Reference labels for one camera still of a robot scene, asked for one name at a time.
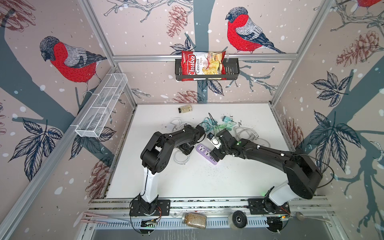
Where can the purple power strip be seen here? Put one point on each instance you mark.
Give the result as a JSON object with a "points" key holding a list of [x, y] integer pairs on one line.
{"points": [[206, 153]]}

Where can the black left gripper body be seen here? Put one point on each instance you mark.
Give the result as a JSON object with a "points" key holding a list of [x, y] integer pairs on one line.
{"points": [[187, 148]]}

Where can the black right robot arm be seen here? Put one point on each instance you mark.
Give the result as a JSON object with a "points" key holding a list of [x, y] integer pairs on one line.
{"points": [[303, 176]]}

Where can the white mesh wall shelf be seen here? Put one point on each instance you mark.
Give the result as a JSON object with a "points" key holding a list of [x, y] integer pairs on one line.
{"points": [[99, 112]]}

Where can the glass jar of grains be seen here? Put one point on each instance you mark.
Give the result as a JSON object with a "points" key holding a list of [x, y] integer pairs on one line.
{"points": [[194, 220]]}

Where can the white charger plug adapter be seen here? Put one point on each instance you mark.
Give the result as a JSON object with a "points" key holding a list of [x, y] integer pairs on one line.
{"points": [[170, 127]]}

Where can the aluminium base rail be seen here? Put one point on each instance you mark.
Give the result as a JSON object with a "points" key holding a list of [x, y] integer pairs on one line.
{"points": [[168, 215]]}

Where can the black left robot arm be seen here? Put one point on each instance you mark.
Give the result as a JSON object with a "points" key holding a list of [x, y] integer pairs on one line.
{"points": [[156, 156]]}

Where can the black round knob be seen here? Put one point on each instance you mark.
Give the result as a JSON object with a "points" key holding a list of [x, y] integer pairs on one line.
{"points": [[237, 220]]}

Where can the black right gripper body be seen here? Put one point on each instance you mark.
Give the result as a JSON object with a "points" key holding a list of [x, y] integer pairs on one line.
{"points": [[219, 152]]}

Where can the pink chopsticks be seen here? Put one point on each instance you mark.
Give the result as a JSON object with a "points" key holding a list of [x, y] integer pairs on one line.
{"points": [[91, 218]]}

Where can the red cassava chips bag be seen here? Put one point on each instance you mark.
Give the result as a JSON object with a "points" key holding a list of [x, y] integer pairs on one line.
{"points": [[202, 63]]}

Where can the metal spoon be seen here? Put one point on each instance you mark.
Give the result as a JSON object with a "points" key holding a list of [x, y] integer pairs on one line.
{"points": [[302, 217]]}

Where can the black wire wall basket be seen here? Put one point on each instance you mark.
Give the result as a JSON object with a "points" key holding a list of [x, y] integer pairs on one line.
{"points": [[227, 70]]}

